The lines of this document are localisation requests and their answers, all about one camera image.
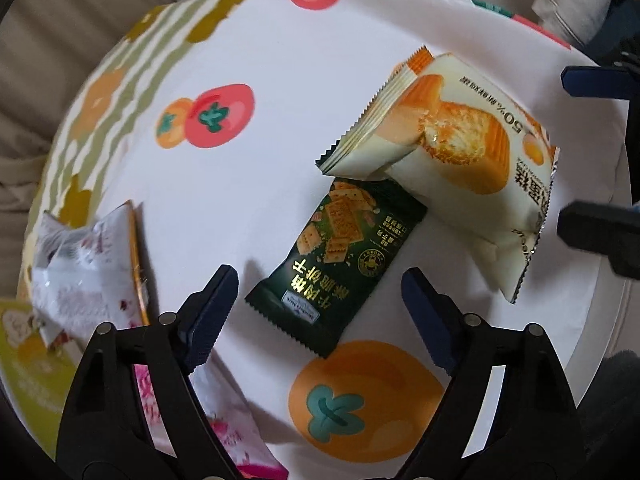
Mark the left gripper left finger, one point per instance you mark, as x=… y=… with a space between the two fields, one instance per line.
x=132 y=413

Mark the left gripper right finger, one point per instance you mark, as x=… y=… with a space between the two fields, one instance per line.
x=507 y=412

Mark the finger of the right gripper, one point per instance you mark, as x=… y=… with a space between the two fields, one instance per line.
x=618 y=81
x=606 y=230

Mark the pink white marshmallow bag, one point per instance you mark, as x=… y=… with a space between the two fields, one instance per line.
x=227 y=413

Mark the white grey snack bag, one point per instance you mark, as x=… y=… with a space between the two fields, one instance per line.
x=82 y=277

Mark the cream cake snack bag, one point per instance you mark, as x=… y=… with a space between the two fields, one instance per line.
x=459 y=144

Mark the dark green cracker packet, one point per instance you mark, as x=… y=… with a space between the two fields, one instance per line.
x=338 y=259

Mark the green cardboard box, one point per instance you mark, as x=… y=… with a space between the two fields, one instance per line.
x=35 y=380

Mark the white fruit print tablecloth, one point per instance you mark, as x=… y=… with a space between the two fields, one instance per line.
x=356 y=413

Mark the floral striped blanket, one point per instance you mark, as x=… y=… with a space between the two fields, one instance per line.
x=104 y=115

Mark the beige curtain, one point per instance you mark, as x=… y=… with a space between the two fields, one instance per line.
x=75 y=35

